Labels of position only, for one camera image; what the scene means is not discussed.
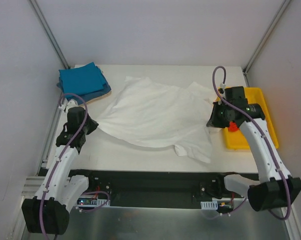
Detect white t shirt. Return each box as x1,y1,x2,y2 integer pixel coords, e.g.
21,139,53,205
97,76,216,163

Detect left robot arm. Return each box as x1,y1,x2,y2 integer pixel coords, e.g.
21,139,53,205
21,106,98,236

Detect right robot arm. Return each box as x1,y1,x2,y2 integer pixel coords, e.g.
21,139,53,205
207,86,301,212

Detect orange t shirt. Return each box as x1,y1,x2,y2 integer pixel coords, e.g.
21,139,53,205
228,122,239,133

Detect beige folded t shirt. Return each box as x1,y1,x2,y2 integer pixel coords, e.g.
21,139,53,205
68,90,112,108

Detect yellow plastic tray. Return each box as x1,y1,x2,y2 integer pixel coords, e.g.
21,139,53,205
214,86,280,151

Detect blue folded t shirt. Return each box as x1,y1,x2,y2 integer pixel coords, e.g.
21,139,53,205
56,74,112,106

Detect teal folded t shirt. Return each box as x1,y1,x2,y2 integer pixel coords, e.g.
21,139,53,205
59,62,107,96

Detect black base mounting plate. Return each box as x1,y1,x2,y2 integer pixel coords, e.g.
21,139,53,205
37,168,245,208

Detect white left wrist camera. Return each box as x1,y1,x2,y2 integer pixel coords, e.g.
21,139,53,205
58,99,78,113

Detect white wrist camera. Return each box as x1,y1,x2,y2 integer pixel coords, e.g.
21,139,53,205
58,99,78,113
218,82,226,95

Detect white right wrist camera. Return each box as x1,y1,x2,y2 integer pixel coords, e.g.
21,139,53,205
218,82,226,95

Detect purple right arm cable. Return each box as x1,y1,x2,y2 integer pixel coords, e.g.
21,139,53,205
212,65,292,221

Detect right aluminium frame post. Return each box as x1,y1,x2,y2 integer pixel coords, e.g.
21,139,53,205
242,0,293,76

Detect aluminium frame post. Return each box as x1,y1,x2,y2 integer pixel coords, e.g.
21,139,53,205
242,0,293,76
28,0,71,69

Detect white slotted cable duct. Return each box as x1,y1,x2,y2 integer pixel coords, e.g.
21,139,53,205
200,200,218,211

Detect left aluminium frame post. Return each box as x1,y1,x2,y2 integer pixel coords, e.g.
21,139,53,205
28,0,71,69

